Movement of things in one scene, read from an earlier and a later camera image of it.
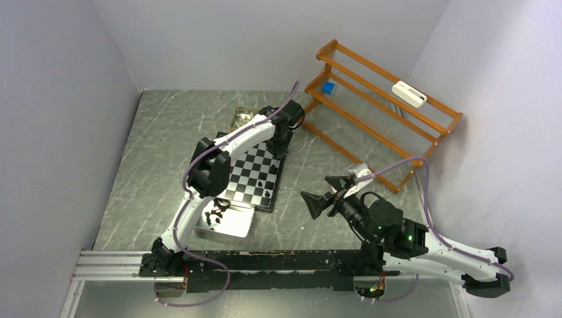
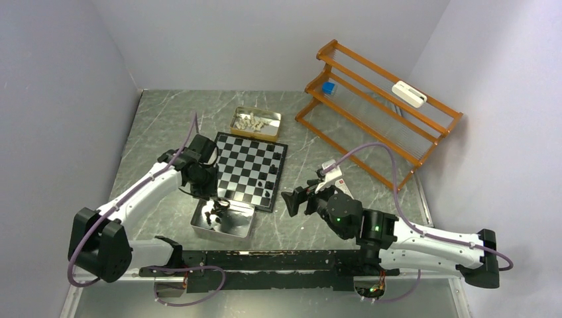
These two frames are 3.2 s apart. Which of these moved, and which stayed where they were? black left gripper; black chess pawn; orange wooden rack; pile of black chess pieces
Moved: black left gripper
Stayed: pile of black chess pieces; orange wooden rack; black chess pawn
